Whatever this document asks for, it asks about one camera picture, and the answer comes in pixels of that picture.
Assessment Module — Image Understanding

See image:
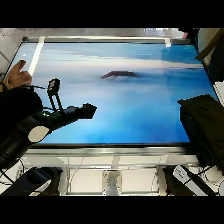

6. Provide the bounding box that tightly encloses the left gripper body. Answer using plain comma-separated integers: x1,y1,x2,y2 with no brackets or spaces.
67,103,98,123

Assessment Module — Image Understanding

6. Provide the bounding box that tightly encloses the brown garment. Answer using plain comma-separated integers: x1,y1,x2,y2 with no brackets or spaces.
1,59,34,92

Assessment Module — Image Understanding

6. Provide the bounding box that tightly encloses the dark grey garment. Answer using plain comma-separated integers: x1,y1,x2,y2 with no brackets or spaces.
179,108,214,168

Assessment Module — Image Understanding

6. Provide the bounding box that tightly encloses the dark olive garment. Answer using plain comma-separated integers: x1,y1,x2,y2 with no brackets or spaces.
177,94,224,169

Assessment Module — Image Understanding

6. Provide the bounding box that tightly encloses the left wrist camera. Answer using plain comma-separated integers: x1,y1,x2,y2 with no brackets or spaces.
46,77,65,115

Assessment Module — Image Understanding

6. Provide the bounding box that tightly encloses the silver frame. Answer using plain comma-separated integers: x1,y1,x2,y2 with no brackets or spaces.
0,34,224,197

